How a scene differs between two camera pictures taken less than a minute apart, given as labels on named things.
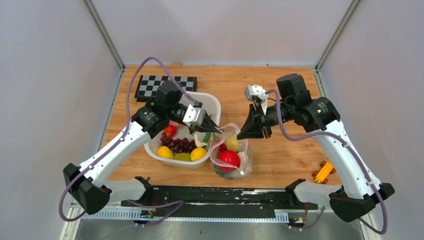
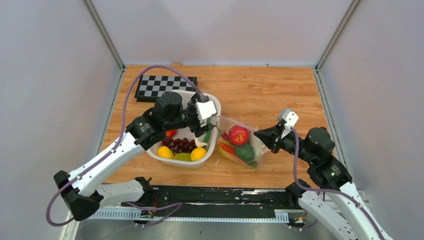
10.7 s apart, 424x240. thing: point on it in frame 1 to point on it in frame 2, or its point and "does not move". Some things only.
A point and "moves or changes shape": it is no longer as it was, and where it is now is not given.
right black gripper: [252, 127] to [270, 137]
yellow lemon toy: [197, 153] does not move
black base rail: [225, 197] does not move
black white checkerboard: [148, 86] does not move
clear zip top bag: [231, 156] moves or changes shape
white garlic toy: [199, 137] does not move
